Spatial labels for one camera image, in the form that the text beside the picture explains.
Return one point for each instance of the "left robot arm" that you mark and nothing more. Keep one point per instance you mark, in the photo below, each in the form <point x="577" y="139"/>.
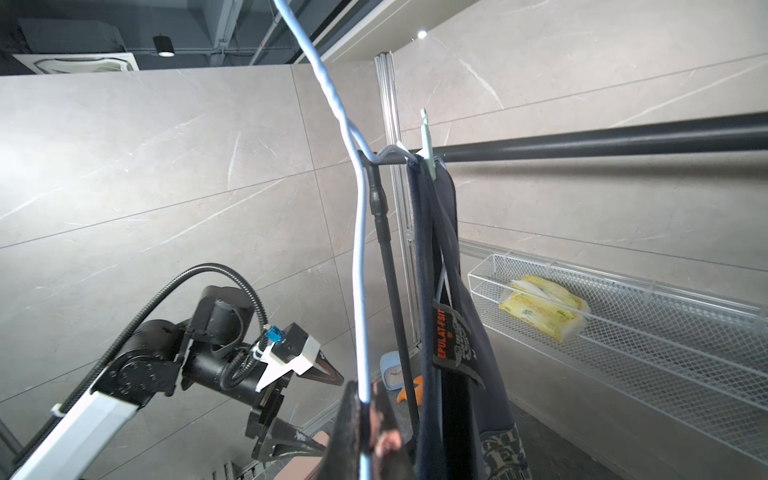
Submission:
<point x="227" y="345"/>

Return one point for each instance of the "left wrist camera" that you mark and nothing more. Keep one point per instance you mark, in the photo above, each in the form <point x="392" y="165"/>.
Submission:
<point x="289" y="350"/>

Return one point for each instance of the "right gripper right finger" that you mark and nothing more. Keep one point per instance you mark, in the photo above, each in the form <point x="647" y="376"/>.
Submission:
<point x="389" y="455"/>

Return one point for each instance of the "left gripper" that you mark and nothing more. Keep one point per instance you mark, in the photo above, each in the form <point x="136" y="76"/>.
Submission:
<point x="271" y="432"/>

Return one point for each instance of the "pink rectangular block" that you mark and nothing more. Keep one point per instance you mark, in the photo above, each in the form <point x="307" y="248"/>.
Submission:
<point x="297" y="467"/>

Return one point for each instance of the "yellow tissue pack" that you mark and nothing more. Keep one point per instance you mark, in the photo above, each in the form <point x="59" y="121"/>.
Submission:
<point x="546" y="306"/>

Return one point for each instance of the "green clothespin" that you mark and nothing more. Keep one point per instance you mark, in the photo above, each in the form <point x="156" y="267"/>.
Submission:
<point x="427" y="152"/>

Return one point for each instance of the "white wire mesh basket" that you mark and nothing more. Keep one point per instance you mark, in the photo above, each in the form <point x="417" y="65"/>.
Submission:
<point x="695" y="358"/>

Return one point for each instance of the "navy blue tank top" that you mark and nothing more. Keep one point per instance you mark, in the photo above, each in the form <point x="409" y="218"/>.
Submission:
<point x="467" y="428"/>

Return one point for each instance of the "black clothes rack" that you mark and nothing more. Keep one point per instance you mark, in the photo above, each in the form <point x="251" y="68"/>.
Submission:
<point x="725" y="134"/>

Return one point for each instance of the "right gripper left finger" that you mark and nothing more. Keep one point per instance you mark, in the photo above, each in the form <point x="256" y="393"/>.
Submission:
<point x="349" y="440"/>

